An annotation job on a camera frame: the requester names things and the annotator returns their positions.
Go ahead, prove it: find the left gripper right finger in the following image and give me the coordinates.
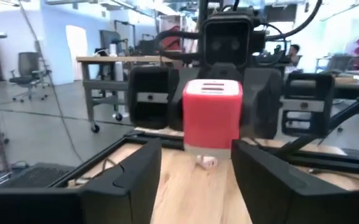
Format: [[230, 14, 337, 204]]
[[231, 139, 359, 224]]

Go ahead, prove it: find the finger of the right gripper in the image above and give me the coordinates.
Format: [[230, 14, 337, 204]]
[[168, 82, 185, 132], [241, 67, 283, 140]]

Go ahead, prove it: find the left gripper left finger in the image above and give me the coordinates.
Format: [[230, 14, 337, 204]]
[[0, 138, 163, 224]]

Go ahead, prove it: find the red USB charger cube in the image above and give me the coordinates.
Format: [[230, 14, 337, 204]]
[[182, 78, 244, 159]]

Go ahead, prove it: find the wooden workbench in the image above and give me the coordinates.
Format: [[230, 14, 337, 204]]
[[75, 55, 180, 134]]

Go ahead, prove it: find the person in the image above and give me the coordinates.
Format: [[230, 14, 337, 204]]
[[286, 44, 304, 74]]

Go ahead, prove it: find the grey office chair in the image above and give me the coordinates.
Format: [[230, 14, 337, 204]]
[[9, 51, 52, 103]]

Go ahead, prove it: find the black aluminium table frame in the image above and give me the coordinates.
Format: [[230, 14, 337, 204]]
[[47, 90, 359, 189]]

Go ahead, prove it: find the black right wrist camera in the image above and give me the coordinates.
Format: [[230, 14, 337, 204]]
[[202, 14, 255, 68]]

